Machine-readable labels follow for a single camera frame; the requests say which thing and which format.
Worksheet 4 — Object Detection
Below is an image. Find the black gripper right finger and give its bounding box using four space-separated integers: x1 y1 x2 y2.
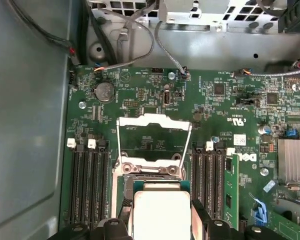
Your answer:
191 199 277 240

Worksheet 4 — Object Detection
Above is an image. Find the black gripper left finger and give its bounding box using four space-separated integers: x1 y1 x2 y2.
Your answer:
47 198 133 240

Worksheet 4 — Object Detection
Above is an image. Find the silver CPU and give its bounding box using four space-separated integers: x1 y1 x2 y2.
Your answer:
128 179 192 240

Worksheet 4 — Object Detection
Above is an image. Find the metal socket cover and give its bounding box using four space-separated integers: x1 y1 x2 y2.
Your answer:
115 113 194 176

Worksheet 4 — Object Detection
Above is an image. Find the CPU socket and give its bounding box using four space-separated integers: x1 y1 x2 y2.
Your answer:
110 159 194 240

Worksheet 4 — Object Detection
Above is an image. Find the green RAM stick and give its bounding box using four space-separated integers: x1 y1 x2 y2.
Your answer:
223 153 241 232

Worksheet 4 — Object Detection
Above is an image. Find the blue SATA connector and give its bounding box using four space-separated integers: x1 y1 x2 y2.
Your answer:
252 198 269 227

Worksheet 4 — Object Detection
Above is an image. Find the white label sticker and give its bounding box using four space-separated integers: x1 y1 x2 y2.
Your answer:
233 134 248 146

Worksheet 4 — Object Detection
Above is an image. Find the grey chipset heatsink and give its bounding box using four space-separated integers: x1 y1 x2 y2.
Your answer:
277 138 300 183

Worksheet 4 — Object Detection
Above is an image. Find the green motherboard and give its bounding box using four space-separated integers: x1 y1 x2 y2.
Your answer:
58 65 300 240

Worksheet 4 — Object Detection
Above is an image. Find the black PC case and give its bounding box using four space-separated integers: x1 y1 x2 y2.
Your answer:
0 0 77 240

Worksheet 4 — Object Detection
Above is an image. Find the round coin battery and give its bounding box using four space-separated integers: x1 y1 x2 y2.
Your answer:
96 81 115 102

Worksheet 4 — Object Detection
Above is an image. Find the silver drive cage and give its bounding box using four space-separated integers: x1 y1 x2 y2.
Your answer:
86 0 300 70

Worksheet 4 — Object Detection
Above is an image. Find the grey braided wire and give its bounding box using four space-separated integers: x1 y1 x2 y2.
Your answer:
94 9 156 73
154 20 190 77

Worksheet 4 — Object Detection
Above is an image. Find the black cable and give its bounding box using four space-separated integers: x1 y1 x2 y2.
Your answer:
87 0 117 65
7 0 77 60

